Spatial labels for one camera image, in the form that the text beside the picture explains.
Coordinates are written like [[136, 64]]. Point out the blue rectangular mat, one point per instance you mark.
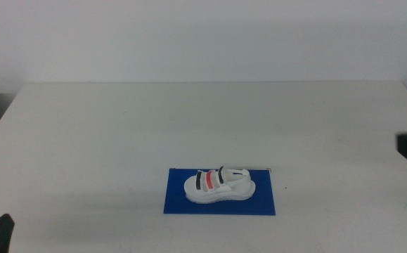
[[175, 204]]

